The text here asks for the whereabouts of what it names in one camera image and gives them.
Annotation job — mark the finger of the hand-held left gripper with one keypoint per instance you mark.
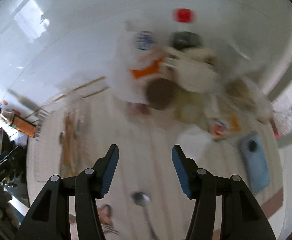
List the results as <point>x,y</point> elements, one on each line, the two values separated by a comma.
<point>8,157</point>

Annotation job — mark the red and yellow packet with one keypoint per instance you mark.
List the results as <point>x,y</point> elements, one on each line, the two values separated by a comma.
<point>223,127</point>

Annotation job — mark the crumpled white tissue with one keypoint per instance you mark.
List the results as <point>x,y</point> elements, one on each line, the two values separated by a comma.
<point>193,140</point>

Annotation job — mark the clear plastic container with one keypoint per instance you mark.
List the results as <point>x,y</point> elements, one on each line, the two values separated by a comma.
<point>48,135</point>

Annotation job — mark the dark soy sauce bottle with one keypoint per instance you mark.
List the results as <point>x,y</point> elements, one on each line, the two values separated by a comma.
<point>23,127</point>

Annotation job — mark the steel spoon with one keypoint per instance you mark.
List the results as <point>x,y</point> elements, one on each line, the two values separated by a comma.
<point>141,198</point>

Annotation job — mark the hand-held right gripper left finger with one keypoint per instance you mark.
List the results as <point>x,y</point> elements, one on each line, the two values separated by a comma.
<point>109,170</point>

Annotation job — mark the blue smartphone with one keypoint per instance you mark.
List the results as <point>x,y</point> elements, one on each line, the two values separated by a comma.
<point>257,165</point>

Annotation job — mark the white and orange plastic bag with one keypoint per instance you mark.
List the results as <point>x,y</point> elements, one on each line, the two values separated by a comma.
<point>136,62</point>

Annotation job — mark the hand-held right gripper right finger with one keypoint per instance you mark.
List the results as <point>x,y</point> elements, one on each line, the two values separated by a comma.
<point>182,172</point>

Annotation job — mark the cat print table mat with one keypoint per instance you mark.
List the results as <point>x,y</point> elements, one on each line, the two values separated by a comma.
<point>146,150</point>

